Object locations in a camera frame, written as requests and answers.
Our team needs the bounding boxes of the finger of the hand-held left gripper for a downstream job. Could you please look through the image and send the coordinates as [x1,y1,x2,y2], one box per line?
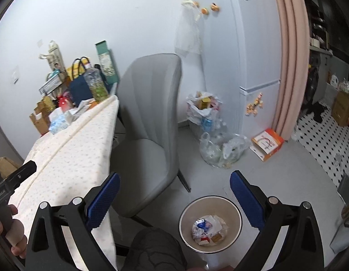
[7,160,37,189]

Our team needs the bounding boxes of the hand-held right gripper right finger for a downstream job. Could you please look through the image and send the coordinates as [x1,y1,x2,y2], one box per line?
[229,170,324,271]

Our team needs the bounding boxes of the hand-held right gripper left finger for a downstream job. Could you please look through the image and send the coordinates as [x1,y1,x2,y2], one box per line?
[25,172,121,271]

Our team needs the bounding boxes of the white tissue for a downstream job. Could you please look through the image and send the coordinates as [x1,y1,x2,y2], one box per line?
[205,215,229,232]

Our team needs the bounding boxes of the newspaper ball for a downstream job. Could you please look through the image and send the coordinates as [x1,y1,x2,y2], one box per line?
[191,217,212,240]

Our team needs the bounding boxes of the round cream waste bin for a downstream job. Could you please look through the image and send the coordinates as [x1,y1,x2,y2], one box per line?
[179,196,243,254]

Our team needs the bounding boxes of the person's left hand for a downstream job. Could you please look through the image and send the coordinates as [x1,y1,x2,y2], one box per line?
[0,204,29,259]

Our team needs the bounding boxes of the tan cardboard piece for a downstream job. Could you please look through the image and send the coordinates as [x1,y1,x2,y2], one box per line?
[0,157,20,176]

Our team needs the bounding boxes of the cream patterned tablecloth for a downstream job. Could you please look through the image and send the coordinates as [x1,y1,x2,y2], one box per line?
[9,94,120,271]

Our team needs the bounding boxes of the clear bag of bottles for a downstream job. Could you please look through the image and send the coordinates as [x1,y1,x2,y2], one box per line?
[199,132,251,169]

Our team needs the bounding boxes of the open cardboard box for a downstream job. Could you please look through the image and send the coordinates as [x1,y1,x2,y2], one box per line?
[29,102,52,134]

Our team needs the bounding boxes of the blue tissue pack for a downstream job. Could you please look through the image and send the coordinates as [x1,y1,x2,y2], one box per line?
[48,120,70,134]

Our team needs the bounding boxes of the orange and white box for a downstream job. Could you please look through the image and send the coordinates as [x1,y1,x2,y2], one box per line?
[250,128,285,162]

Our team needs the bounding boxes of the white tissue box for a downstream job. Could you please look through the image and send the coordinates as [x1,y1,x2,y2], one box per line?
[49,109,75,123]

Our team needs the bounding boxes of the person's dark trouser leg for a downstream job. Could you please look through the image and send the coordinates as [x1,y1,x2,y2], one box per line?
[126,227,188,271]

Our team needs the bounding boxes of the red container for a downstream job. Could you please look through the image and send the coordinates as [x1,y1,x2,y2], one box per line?
[56,94,72,108]

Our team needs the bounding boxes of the loose white papers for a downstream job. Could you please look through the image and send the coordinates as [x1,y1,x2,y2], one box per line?
[73,100,100,116]

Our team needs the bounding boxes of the yellow figure magnet cluster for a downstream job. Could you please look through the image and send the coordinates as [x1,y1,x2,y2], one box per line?
[246,93,264,116]

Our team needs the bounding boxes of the grey chair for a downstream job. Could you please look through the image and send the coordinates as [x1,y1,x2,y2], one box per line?
[111,53,192,228]

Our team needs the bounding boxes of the navy tote bag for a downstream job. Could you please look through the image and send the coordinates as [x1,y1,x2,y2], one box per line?
[69,57,94,108]

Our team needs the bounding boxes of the grey panel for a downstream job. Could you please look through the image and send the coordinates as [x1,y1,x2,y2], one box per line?
[338,172,349,204]

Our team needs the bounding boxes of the white plastic bag of rubbish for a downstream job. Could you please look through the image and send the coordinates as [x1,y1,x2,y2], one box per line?
[186,90,223,136]

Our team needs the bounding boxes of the black cloth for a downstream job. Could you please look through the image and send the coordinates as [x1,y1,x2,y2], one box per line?
[311,102,331,123]

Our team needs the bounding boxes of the yellow bag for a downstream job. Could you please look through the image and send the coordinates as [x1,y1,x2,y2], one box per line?
[67,61,92,79]

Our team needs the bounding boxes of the black rubbish bag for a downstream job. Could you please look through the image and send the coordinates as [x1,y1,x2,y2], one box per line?
[307,65,319,105]

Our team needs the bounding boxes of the brown cardboard box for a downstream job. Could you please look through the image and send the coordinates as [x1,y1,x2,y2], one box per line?
[332,90,349,126]

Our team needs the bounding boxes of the tall green box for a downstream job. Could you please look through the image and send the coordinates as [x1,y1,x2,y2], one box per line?
[95,41,119,84]

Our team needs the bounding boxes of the white fridge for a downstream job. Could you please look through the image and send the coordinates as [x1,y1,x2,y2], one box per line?
[177,0,282,144]

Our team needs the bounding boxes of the pink curtain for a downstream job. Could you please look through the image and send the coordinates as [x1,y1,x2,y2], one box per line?
[272,0,310,142]

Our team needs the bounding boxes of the thin translucent plastic bag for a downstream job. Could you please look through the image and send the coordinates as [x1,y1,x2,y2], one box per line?
[175,6,204,57]

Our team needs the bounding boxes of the dark kitchen shelf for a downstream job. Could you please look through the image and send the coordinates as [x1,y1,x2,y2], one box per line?
[303,0,349,63]

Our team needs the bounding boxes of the metal wire basket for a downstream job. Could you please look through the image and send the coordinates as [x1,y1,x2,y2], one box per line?
[38,76,63,95]

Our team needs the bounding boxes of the cream wall hanging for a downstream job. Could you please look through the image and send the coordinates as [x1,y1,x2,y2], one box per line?
[47,40,63,71]

